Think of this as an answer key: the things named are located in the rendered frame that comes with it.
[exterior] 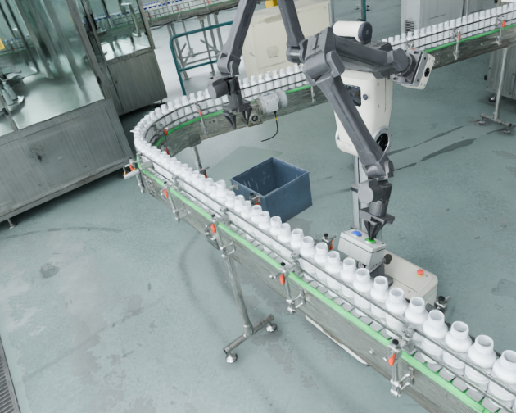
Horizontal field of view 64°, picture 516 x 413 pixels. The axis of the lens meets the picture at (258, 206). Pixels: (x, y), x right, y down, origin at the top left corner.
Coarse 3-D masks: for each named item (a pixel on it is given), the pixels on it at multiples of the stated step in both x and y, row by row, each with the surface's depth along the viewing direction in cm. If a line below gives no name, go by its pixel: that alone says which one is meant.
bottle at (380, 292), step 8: (376, 280) 119; (384, 280) 119; (376, 288) 118; (384, 288) 117; (376, 296) 118; (384, 296) 118; (384, 304) 119; (376, 312) 122; (384, 312) 121; (384, 320) 123
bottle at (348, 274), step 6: (348, 258) 127; (348, 264) 129; (354, 264) 125; (342, 270) 128; (348, 270) 126; (354, 270) 126; (342, 276) 128; (348, 276) 126; (354, 276) 126; (348, 282) 127; (342, 288) 131; (348, 288) 129; (342, 294) 133; (348, 294) 130; (354, 300) 131
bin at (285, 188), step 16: (272, 160) 242; (240, 176) 231; (256, 176) 239; (272, 176) 247; (288, 176) 237; (304, 176) 219; (240, 192) 226; (256, 192) 243; (272, 192) 208; (288, 192) 216; (304, 192) 223; (272, 208) 212; (288, 208) 220; (304, 208) 228
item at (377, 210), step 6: (372, 204) 134; (378, 204) 133; (384, 204) 132; (360, 210) 138; (366, 210) 138; (372, 210) 134; (378, 210) 133; (384, 210) 133; (372, 216) 134; (378, 216) 133; (384, 216) 134; (390, 216) 134; (384, 222) 132
